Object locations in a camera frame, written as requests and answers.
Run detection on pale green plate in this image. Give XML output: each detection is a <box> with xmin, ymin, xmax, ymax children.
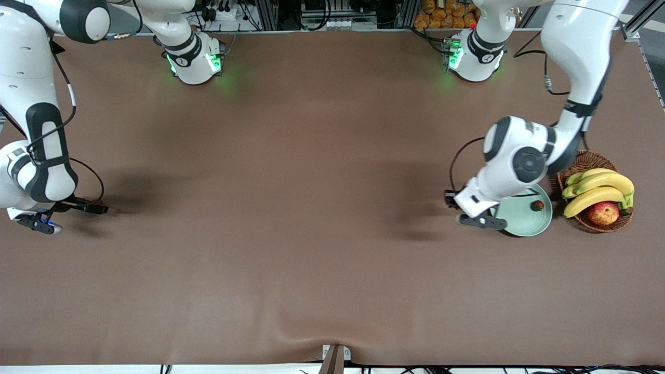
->
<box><xmin>493</xmin><ymin>179</ymin><xmax>553</xmax><ymax>238</ymax></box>

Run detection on small greenish banana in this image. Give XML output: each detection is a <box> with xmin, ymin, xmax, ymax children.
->
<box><xmin>565</xmin><ymin>168</ymin><xmax>618</xmax><ymax>186</ymax></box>

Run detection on red apple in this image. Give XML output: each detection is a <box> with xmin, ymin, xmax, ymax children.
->
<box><xmin>587</xmin><ymin>201</ymin><xmax>621</xmax><ymax>226</ymax></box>

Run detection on long yellow banana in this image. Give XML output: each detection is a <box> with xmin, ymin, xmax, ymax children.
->
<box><xmin>562</xmin><ymin>172</ymin><xmax>635</xmax><ymax>209</ymax></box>

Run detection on brown wicker basket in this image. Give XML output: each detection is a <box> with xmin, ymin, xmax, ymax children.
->
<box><xmin>556</xmin><ymin>150</ymin><xmax>634</xmax><ymax>233</ymax></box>

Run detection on plain table cloth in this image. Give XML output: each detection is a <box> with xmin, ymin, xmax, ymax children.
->
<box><xmin>0</xmin><ymin>29</ymin><xmax>665</xmax><ymax>367</ymax></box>

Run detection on bag of orange buns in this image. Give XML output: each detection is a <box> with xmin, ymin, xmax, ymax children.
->
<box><xmin>414</xmin><ymin>0</ymin><xmax>480</xmax><ymax>30</ymax></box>

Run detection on white terminal block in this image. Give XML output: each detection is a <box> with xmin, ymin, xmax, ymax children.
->
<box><xmin>326</xmin><ymin>19</ymin><xmax>378</xmax><ymax>30</ymax></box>

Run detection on white power strip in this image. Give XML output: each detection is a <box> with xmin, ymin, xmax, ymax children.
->
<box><xmin>202</xmin><ymin>4</ymin><xmax>244</xmax><ymax>22</ymax></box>

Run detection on black equipment box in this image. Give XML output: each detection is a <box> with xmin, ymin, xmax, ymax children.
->
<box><xmin>300</xmin><ymin>0</ymin><xmax>382</xmax><ymax>17</ymax></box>

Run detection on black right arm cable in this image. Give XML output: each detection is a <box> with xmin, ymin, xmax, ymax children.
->
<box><xmin>0</xmin><ymin>39</ymin><xmax>105</xmax><ymax>202</ymax></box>

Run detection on aluminium frame post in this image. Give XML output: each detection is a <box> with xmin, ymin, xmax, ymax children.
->
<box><xmin>395</xmin><ymin>0</ymin><xmax>419</xmax><ymax>30</ymax></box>
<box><xmin>256</xmin><ymin>0</ymin><xmax>280</xmax><ymax>32</ymax></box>

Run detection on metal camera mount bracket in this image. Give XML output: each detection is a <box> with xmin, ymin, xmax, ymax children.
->
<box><xmin>318</xmin><ymin>344</ymin><xmax>352</xmax><ymax>374</ymax></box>

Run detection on aluminium table side rail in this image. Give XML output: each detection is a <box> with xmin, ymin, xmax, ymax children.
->
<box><xmin>638</xmin><ymin>36</ymin><xmax>665</xmax><ymax>110</ymax></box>

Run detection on aluminium frame strut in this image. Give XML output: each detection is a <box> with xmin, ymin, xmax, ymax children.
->
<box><xmin>622</xmin><ymin>0</ymin><xmax>665</xmax><ymax>41</ymax></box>

